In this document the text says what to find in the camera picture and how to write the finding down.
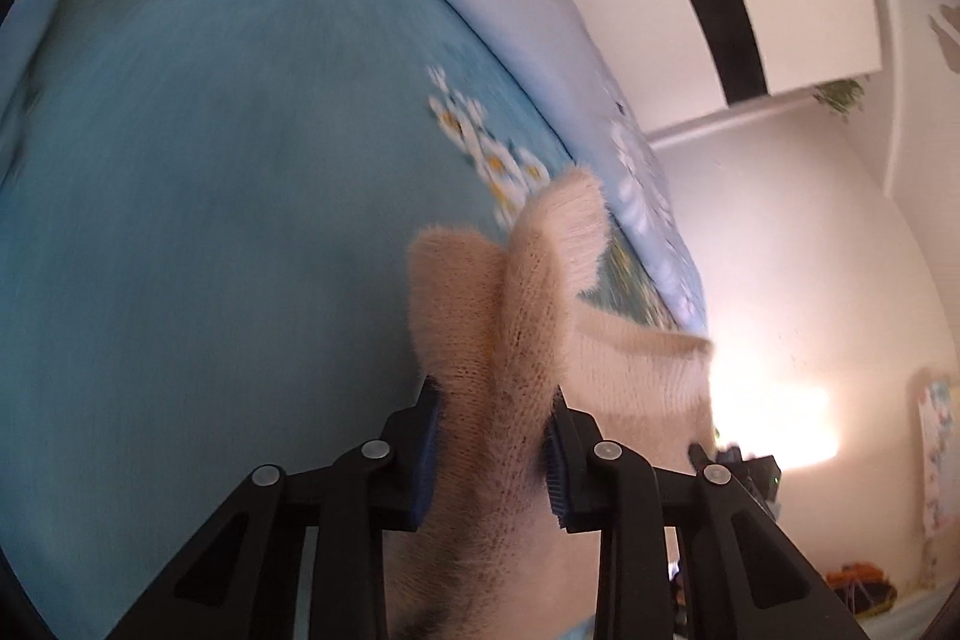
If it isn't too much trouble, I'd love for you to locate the fuzzy beige cartoon sweater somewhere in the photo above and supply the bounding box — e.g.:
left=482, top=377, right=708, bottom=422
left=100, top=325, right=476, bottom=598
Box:
left=386, top=167, right=715, bottom=638

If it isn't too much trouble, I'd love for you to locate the green hanging plant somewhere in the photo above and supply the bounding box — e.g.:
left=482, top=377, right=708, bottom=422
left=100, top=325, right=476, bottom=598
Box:
left=812, top=78, right=866, bottom=122

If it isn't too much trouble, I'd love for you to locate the teal floral bed blanket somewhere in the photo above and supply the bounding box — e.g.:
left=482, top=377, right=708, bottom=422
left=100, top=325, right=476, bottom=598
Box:
left=0, top=0, right=677, bottom=640

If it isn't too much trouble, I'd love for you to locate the light blue floral duvet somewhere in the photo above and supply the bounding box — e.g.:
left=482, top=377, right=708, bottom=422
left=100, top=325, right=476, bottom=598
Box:
left=446, top=0, right=706, bottom=335

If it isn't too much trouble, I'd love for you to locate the wall picture poster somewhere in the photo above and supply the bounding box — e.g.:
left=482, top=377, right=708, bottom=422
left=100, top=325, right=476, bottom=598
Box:
left=918, top=375, right=960, bottom=537

